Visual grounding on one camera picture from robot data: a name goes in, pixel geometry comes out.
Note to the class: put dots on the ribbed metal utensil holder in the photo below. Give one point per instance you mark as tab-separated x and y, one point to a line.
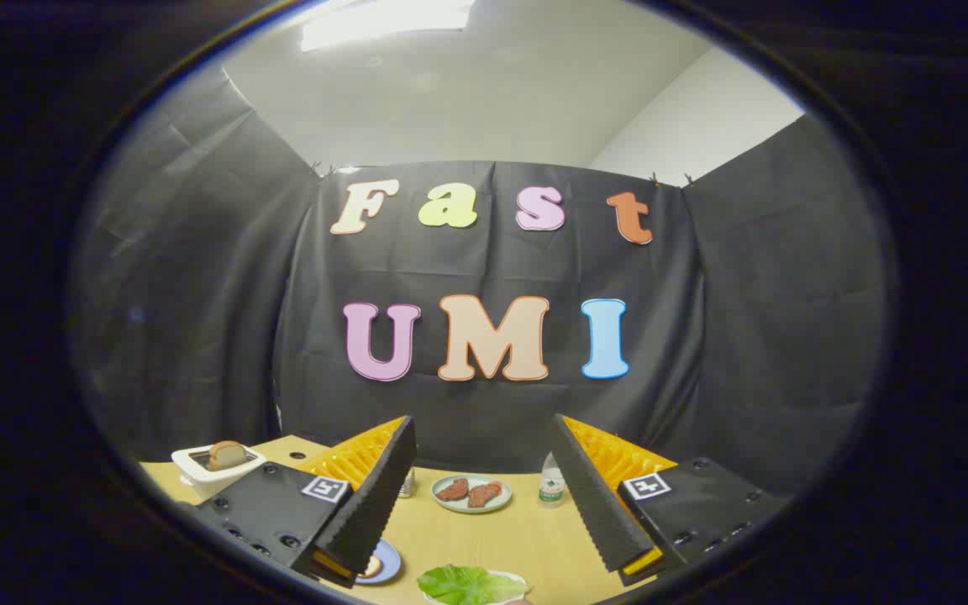
407	485

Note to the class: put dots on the ceiling light panel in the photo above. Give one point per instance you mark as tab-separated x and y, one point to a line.
383	21

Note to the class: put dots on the brown meat patty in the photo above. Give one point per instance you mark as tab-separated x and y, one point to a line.
484	494
453	490

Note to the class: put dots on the pale green plate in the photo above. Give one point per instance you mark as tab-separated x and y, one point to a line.
474	509

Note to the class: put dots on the green lettuce leaf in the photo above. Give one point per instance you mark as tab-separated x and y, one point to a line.
463	586

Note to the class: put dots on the black backdrop cloth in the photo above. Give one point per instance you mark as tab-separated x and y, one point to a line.
484	269

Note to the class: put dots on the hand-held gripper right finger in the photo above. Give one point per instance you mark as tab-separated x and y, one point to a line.
593	504

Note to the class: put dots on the blue plate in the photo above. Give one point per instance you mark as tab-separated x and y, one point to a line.
391	560

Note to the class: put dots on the bread slice in toaster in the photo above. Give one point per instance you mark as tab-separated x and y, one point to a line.
228	455

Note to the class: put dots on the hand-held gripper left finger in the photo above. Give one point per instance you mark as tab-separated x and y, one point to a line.
375	504

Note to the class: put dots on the cream white toaster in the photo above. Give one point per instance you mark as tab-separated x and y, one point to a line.
215	482

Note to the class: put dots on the clear plastic water bottle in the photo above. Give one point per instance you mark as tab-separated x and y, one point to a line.
551	486

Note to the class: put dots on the small white dish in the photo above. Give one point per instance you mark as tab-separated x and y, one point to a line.
519	581

